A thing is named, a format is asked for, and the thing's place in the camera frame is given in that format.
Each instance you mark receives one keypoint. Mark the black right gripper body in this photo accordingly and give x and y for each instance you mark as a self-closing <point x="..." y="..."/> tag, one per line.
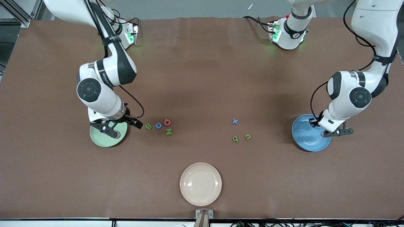
<point x="127" y="118"/>

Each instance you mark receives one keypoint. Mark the green capital letter B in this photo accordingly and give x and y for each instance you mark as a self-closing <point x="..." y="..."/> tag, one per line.
<point x="148" y="126"/>

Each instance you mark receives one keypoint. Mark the blue capital letter G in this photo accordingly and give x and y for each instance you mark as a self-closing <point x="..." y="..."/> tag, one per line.
<point x="158" y="125"/>

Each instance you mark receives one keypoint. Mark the red capital letter Q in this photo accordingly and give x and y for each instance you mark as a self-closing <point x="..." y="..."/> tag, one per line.
<point x="167" y="122"/>

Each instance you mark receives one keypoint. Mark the green capital letter N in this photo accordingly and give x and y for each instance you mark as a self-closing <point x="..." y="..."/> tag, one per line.
<point x="169" y="131"/>

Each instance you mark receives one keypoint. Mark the green small letter b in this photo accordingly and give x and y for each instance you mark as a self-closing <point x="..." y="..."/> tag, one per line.
<point x="235" y="139"/>

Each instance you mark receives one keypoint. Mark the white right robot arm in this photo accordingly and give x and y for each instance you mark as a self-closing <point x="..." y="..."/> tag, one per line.
<point x="104" y="72"/>

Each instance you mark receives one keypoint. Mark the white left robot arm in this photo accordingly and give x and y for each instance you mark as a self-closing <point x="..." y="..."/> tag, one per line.
<point x="347" y="88"/>

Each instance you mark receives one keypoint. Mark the blue plate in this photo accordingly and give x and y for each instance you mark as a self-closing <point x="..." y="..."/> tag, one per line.
<point x="306" y="138"/>

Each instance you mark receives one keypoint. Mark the light green plate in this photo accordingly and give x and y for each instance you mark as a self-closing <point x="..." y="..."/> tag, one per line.
<point x="104" y="140"/>

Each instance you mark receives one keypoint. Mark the brown table mat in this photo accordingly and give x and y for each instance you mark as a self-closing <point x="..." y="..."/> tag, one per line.
<point x="202" y="78"/>

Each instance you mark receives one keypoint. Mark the beige plate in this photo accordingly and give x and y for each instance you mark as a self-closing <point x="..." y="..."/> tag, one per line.
<point x="200" y="184"/>

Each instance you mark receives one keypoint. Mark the grey metal camera bracket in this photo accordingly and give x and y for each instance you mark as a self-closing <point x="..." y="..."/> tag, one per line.
<point x="204" y="217"/>

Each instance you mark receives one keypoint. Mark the white table edge rail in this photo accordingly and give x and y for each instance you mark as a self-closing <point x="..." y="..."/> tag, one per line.
<point x="63" y="223"/>

